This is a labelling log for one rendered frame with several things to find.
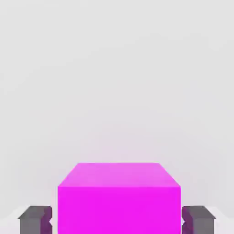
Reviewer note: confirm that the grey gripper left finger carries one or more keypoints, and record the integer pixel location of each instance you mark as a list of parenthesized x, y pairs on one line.
[(31, 221)]

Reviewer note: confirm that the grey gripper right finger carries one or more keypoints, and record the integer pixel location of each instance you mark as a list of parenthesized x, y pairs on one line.
[(201, 221)]

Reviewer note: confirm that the small magenta cube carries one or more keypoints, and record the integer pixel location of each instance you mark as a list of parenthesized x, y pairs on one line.
[(118, 204)]

